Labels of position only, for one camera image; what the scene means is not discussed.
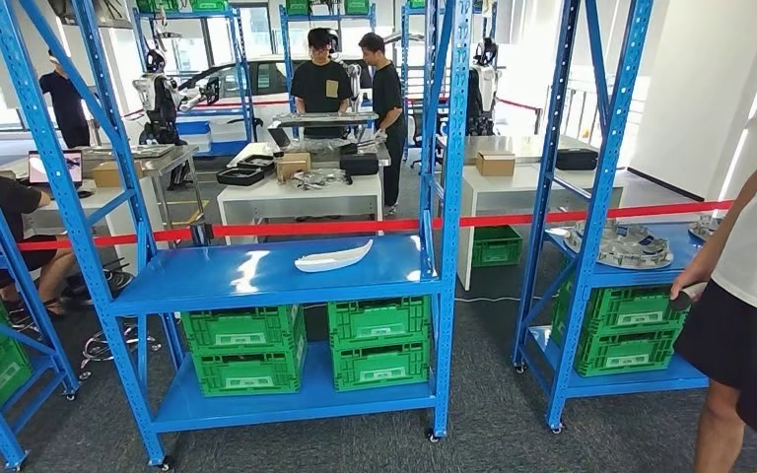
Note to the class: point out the white moulded plastic part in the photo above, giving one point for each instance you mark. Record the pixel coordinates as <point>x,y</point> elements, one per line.
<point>333,262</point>

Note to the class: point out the steel workbench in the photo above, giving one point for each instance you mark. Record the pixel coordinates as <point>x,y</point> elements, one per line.
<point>516,145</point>
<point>169,160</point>

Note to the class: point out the red barrier belt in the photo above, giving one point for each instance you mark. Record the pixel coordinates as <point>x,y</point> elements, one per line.
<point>320,227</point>

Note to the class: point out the black zip case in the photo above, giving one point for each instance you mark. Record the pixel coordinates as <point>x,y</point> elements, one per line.
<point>359,164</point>
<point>574,160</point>

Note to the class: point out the white table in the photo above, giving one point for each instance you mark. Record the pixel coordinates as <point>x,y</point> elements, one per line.
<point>300,199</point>
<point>502,196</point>

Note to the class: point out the clear plastic wrap pile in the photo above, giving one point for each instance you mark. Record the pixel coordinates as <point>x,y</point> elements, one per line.
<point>326,145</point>

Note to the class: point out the cardboard box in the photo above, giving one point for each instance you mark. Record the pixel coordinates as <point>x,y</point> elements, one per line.
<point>496,164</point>
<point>293,166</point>
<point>105,175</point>

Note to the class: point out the long grey metal panel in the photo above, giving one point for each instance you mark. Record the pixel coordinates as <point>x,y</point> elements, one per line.
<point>326,119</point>

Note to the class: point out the black laptop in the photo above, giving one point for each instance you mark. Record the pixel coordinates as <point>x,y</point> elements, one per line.
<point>279,137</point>

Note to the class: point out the black foam case tray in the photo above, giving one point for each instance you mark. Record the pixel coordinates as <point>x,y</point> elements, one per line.
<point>240,177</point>
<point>256,162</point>

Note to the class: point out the humanoid robot silver arms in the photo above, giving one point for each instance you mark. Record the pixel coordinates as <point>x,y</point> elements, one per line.
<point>354,78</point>

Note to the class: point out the white car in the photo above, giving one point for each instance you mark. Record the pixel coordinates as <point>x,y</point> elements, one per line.
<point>267,78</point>

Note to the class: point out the blue lidded storage box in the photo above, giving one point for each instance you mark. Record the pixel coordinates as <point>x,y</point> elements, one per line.
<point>194,137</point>

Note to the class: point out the flat grey metal panel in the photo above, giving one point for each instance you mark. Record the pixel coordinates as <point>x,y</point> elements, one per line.
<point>150,151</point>

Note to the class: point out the round metal casting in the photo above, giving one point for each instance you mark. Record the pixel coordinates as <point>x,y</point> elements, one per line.
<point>705,228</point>
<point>633,251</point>

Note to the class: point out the humanoid robot white torso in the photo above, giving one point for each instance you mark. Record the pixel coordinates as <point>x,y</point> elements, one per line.
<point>156,98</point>

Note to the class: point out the white desk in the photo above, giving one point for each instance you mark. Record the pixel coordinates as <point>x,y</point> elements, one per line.
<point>114,222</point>

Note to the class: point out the black stool chrome base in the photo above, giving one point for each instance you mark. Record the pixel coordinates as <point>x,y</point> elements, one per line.
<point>101,287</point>

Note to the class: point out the open laptop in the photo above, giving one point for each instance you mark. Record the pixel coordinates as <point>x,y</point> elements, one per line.
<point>73,166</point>

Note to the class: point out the black stanchion post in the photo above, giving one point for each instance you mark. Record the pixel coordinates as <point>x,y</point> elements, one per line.
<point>201,235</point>

